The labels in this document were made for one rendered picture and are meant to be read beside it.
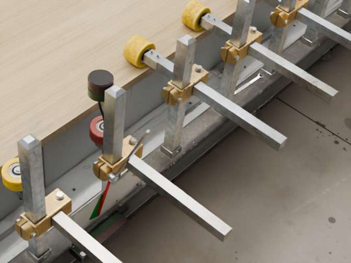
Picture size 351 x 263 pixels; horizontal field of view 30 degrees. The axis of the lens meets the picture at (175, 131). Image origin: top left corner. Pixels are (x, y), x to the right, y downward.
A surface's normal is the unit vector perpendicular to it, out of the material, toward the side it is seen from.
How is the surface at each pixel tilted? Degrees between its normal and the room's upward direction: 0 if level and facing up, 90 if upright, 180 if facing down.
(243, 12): 90
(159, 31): 0
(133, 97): 90
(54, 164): 90
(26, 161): 90
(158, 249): 0
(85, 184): 0
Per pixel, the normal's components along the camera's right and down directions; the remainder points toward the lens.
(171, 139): -0.66, 0.51
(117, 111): 0.75, 0.53
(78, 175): 0.10, -0.68
